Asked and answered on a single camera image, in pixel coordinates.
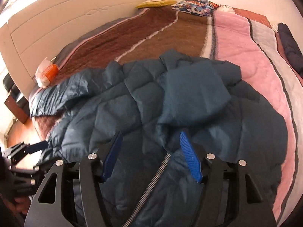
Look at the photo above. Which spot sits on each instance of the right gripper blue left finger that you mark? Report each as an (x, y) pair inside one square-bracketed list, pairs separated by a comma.
[(95, 169)]

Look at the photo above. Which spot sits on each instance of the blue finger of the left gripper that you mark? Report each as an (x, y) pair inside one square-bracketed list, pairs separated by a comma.
[(40, 146)]

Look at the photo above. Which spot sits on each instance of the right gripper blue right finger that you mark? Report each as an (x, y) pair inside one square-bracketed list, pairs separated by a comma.
[(206, 169)]

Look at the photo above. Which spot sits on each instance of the teal quilted puffer jacket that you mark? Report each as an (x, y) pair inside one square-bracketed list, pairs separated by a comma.
[(150, 102)]

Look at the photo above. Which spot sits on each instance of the person left hand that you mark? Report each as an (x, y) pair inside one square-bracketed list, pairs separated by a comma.
[(21, 205)]

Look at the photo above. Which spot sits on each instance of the dark wooden nightstand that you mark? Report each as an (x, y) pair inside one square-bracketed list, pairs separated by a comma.
[(16, 102)]

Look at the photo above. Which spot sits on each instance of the orange white plastic packet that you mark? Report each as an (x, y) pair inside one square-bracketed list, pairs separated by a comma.
[(45, 73)]

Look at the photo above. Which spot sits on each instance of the beige bed headboard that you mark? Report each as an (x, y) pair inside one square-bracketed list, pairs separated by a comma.
[(44, 28)]

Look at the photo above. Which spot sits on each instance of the dark navy folded jacket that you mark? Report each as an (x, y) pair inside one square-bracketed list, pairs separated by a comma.
[(291, 48)]

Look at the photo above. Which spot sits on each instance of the colourful cartoon pillow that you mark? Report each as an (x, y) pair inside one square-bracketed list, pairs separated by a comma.
[(203, 8)]

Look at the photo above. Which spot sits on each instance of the yellow pillow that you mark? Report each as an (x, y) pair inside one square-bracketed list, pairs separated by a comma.
[(155, 3)]

